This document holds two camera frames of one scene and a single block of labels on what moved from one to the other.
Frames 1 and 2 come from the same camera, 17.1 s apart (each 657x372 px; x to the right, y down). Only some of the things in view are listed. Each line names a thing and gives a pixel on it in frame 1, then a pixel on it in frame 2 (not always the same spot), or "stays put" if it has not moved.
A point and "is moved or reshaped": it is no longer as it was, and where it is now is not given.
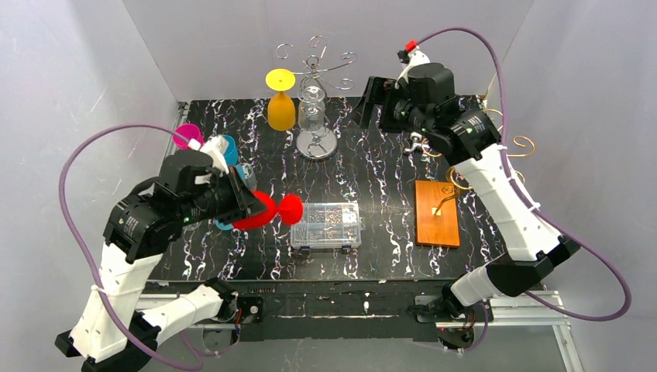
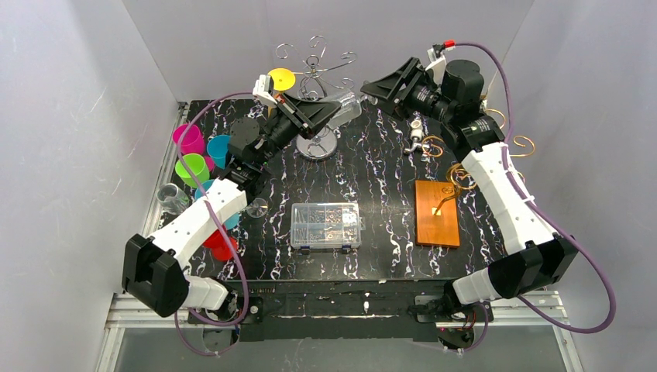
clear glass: (311, 109) is moved or reshaped
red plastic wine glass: (290, 210) to (216, 242)
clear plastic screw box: (328, 225) stays put
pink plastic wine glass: (190, 131) stays put
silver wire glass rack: (321, 144) stays put
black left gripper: (242, 193) to (296, 117)
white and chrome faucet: (417, 138) stays put
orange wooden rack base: (436, 230) stays put
